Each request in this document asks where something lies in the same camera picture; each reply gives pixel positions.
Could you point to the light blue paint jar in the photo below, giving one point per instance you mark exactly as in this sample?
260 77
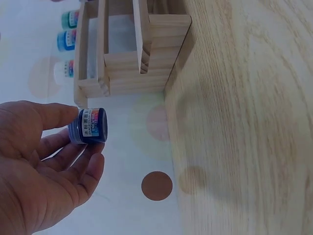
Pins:
66 40

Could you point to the white paint jar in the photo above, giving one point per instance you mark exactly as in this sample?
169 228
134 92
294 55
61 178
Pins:
63 72

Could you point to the wooden stepped rack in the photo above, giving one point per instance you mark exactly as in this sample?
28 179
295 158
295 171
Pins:
127 66

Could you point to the person's left hand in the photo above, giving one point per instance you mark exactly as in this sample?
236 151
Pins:
29 176

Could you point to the dark blue paint jar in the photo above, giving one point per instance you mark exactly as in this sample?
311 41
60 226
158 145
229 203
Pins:
91 126

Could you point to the green paint jar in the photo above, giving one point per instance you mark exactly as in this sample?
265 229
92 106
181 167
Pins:
69 20

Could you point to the person's left thumb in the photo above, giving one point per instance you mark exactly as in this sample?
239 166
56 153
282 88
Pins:
49 113

